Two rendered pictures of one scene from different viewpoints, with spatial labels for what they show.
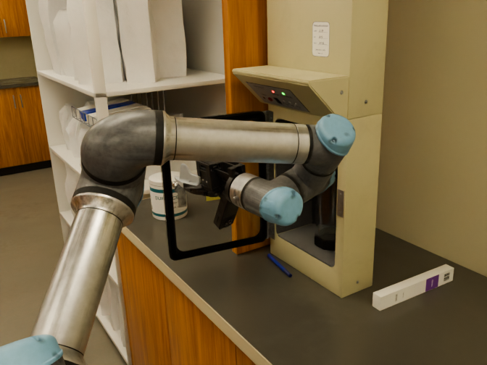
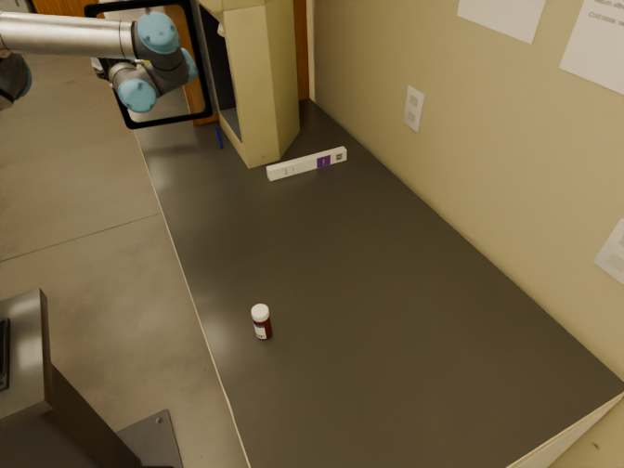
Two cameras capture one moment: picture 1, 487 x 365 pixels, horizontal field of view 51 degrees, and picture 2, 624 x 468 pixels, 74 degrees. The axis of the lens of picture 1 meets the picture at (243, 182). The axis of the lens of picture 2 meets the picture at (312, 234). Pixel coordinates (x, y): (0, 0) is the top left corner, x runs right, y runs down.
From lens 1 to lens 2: 59 cm
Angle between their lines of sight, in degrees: 25
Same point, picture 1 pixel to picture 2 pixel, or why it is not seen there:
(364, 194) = (257, 83)
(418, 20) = not seen: outside the picture
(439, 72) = not seen: outside the picture
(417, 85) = not seen: outside the picture
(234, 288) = (174, 155)
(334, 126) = (150, 25)
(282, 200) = (128, 91)
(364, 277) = (269, 153)
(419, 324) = (292, 193)
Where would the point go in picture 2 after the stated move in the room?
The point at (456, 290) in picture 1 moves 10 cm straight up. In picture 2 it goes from (342, 168) to (343, 141)
